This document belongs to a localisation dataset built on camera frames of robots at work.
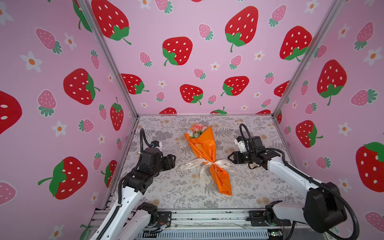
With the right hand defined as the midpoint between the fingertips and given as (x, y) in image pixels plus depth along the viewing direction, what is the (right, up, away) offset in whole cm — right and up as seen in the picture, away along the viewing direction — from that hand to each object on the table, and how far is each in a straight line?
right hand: (230, 157), depth 85 cm
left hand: (-33, +1, -8) cm, 34 cm away
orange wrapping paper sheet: (-13, +5, +10) cm, 18 cm away
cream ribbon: (-4, -5, +5) cm, 8 cm away
